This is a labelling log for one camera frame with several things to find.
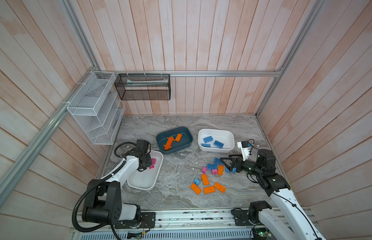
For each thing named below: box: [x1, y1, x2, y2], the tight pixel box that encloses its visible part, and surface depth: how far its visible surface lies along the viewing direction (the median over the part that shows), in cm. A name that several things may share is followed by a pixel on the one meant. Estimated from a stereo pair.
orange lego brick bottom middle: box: [203, 186, 216, 194], surface depth 85 cm
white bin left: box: [127, 150, 164, 191], surface depth 88 cm
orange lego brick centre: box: [201, 174, 210, 186], surface depth 88 cm
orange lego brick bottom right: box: [214, 182, 227, 193], surface depth 85 cm
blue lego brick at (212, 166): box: [207, 164, 218, 170], surface depth 92 cm
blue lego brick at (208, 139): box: [203, 136, 214, 143], surface depth 106 cm
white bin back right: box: [198, 128, 235, 153], surface depth 103 cm
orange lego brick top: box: [174, 133, 183, 142], surface depth 107 cm
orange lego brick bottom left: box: [190, 183, 202, 195], surface depth 85 cm
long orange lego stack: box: [163, 136, 175, 151], surface depth 103 cm
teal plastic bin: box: [156, 126, 194, 155], surface depth 106 cm
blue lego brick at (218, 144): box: [213, 140, 224, 149], surface depth 103 cm
